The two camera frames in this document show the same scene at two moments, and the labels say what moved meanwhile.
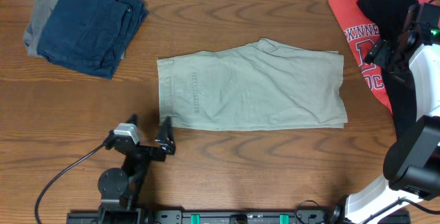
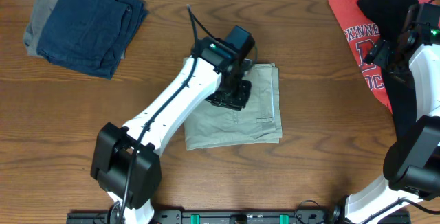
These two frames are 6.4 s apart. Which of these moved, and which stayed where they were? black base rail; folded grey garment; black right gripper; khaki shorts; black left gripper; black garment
Moved: khaki shorts; black left gripper
Stayed: black right gripper; black base rail; black garment; folded grey garment
